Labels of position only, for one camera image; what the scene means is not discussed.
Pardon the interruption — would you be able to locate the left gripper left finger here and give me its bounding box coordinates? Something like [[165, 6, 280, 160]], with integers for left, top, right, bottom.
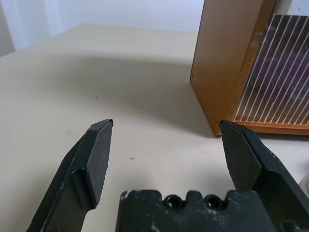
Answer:
[[28, 118, 114, 232]]

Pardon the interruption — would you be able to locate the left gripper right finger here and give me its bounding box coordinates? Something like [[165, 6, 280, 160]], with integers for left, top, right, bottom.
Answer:
[[218, 119, 309, 232]]

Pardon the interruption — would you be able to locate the white jar with blue label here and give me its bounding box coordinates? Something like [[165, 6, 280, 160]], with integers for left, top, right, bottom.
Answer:
[[298, 173, 309, 197]]

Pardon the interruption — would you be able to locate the ribbed clear sliding door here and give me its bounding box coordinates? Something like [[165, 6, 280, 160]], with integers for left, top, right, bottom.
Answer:
[[233, 14, 309, 126]]

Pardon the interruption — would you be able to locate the wooden cabinet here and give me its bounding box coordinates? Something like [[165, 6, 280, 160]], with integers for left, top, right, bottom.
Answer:
[[190, 0, 309, 138]]

